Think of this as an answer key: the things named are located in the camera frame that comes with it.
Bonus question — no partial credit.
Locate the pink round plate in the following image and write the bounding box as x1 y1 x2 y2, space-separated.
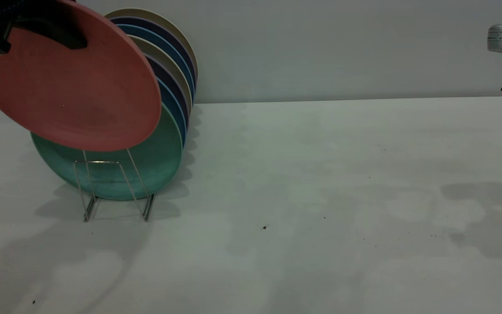
0 0 163 153

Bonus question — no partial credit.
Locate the beige round plate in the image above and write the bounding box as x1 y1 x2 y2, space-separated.
128 34 193 115
104 8 199 82

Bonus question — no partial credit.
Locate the blue round plate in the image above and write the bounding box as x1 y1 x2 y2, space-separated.
156 78 189 147
115 24 196 103

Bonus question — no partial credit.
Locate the dark purple round plate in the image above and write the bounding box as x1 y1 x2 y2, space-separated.
109 16 197 95
146 54 191 128

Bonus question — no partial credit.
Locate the green round plate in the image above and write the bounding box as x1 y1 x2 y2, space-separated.
31 104 184 201

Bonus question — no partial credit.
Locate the silver wire plate rack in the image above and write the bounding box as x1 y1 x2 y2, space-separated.
73 148 155 222

